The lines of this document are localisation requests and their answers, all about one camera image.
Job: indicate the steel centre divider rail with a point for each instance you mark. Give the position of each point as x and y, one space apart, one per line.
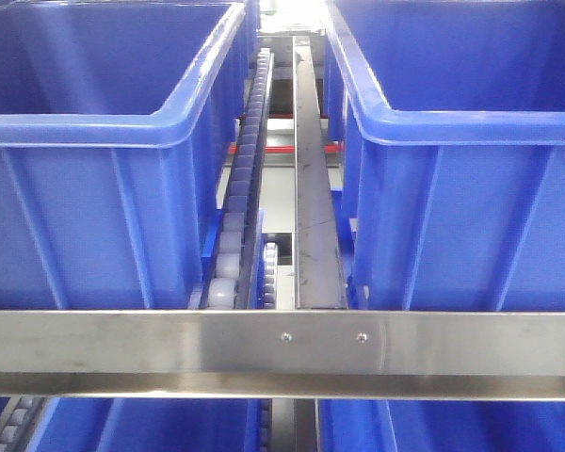
319 275

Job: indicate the lower left blue bin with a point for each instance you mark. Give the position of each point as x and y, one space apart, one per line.
104 424

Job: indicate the lower right blue bin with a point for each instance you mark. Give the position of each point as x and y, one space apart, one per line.
398 425

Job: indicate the red bar behind shelf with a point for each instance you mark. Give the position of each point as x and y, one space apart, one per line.
328 149

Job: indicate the steel front shelf beam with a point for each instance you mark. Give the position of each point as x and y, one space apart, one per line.
295 354

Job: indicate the upper right blue bin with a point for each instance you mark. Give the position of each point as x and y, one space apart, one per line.
455 151

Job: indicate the blue bin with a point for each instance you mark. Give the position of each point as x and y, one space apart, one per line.
104 424
115 118
398 425
455 151

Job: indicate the upper left blue bin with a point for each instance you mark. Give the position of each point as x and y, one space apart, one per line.
115 118

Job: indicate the grey roller conveyor track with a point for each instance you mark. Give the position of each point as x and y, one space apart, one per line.
233 259

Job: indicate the lower roller track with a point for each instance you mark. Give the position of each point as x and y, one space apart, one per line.
19 420

